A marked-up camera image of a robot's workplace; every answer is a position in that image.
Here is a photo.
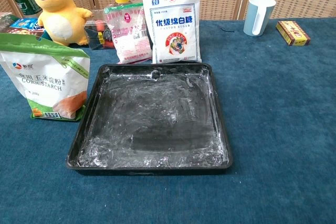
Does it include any white castor sugar bag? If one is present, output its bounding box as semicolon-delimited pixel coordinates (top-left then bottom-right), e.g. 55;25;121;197
141;0;202;64

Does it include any dark tea bottle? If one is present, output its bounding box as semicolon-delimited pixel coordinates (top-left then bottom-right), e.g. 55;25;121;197
0;13;19;33

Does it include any yellow red small box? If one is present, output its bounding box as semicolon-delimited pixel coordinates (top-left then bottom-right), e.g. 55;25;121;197
275;20;311;47

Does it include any yellow plush dinosaur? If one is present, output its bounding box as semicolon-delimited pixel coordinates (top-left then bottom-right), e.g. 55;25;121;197
32;0;93;47

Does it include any light blue cup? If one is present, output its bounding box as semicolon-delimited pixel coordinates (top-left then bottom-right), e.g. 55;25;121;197
243;0;277;37

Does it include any blue cookie box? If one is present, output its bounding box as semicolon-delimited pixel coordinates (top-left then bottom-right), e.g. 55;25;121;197
9;18;45;36

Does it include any black baking tray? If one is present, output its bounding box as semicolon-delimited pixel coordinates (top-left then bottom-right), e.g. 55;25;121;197
65;63;234;176

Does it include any green white snack bag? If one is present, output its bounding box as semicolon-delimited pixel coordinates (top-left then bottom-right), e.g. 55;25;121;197
0;33;91;122

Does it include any pink snack packet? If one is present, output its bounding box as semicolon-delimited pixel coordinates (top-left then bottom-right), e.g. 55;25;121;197
103;2;153;65

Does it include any blue table cloth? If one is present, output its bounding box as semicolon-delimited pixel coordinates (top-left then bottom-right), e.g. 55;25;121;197
0;19;336;224

